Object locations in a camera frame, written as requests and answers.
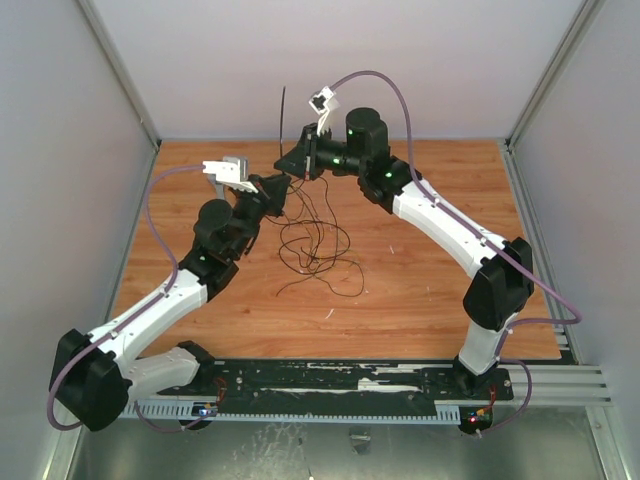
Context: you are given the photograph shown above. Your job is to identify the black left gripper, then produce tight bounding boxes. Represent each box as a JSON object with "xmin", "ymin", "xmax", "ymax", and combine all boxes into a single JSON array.
[{"xmin": 230, "ymin": 174, "xmax": 292, "ymax": 259}]

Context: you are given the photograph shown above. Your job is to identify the black and yellow wire bundle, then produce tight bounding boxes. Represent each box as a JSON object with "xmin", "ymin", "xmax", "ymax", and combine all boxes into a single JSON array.
[{"xmin": 274, "ymin": 177, "xmax": 366, "ymax": 299}]

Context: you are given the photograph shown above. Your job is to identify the black zip tie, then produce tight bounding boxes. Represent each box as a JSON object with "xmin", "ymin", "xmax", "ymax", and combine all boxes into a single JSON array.
[{"xmin": 278, "ymin": 85, "xmax": 287, "ymax": 157}]

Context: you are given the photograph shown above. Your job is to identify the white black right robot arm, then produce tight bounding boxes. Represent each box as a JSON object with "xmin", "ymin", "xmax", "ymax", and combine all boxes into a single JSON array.
[{"xmin": 274, "ymin": 107, "xmax": 534, "ymax": 398}]

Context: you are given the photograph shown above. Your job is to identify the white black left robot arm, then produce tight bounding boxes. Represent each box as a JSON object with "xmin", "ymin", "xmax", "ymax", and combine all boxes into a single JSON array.
[{"xmin": 46, "ymin": 174, "xmax": 290, "ymax": 431}]

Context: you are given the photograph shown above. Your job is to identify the silver adjustable wrench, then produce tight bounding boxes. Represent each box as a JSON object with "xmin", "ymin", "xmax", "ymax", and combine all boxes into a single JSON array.
[{"xmin": 212, "ymin": 179, "xmax": 225, "ymax": 199}]

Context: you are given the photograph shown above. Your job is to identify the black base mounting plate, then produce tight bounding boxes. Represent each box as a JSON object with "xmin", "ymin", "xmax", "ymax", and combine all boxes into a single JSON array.
[{"xmin": 160, "ymin": 359, "xmax": 514, "ymax": 417}]

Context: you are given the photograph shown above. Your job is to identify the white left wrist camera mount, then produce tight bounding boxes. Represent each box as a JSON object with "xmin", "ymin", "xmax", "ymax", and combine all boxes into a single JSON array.
[{"xmin": 202, "ymin": 156, "xmax": 258, "ymax": 193}]

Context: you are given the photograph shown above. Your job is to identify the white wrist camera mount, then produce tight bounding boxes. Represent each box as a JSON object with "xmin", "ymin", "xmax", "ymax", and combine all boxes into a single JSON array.
[
  {"xmin": 202, "ymin": 156, "xmax": 258, "ymax": 193},
  {"xmin": 308, "ymin": 86, "xmax": 340, "ymax": 136}
]

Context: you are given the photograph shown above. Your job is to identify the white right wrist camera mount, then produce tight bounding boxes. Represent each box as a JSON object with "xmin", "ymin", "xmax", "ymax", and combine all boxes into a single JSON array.
[{"xmin": 308, "ymin": 86, "xmax": 340, "ymax": 136}]

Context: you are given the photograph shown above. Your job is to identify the grey slotted cable duct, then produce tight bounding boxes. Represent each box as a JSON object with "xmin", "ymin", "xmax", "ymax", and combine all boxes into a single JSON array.
[{"xmin": 119, "ymin": 398, "xmax": 461, "ymax": 425}]

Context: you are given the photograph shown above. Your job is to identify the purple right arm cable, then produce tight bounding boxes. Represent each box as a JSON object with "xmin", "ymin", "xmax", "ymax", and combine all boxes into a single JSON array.
[{"xmin": 332, "ymin": 70, "xmax": 584, "ymax": 440}]

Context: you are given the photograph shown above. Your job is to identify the aluminium frame rail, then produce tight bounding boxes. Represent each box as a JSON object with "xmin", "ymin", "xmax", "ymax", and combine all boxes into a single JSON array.
[{"xmin": 501, "ymin": 1, "xmax": 612, "ymax": 407}]

